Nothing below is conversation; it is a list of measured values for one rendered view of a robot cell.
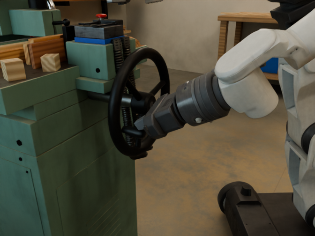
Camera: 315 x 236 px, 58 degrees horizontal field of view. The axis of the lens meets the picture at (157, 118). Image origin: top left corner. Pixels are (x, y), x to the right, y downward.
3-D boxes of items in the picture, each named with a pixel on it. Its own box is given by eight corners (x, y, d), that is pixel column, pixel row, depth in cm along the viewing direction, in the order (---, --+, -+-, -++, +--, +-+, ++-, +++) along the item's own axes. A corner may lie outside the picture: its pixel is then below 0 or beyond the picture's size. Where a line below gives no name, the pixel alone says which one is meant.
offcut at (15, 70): (21, 75, 68) (17, 57, 66) (26, 78, 65) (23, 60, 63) (3, 78, 65) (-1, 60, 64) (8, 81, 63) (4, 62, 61)
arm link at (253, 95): (221, 135, 55) (281, 117, 49) (190, 100, 49) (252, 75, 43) (223, 93, 62) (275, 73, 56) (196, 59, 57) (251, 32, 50)
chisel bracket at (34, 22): (46, 43, 80) (41, 11, 77) (12, 39, 86) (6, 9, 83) (65, 39, 86) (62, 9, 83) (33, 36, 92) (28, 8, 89)
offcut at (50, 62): (48, 67, 75) (45, 53, 73) (61, 67, 75) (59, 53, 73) (42, 71, 71) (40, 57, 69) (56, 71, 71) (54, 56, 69)
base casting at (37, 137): (34, 158, 69) (27, 124, 66) (-88, 115, 94) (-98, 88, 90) (133, 101, 106) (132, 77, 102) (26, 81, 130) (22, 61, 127)
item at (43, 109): (36, 121, 68) (33, 105, 66) (-19, 106, 77) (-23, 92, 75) (129, 79, 100) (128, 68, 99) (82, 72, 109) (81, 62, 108)
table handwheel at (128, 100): (170, 31, 77) (177, 118, 93) (109, 27, 85) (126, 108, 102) (108, 81, 57) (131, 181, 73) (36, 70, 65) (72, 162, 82)
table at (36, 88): (37, 125, 56) (32, 96, 54) (-52, 100, 69) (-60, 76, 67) (170, 63, 105) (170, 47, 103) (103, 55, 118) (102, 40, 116)
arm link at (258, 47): (245, 115, 50) (317, 66, 46) (220, 81, 45) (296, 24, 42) (232, 96, 55) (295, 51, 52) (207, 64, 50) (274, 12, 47)
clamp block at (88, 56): (107, 81, 74) (104, 46, 70) (67, 75, 79) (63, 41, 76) (137, 69, 86) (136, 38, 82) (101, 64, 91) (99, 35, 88)
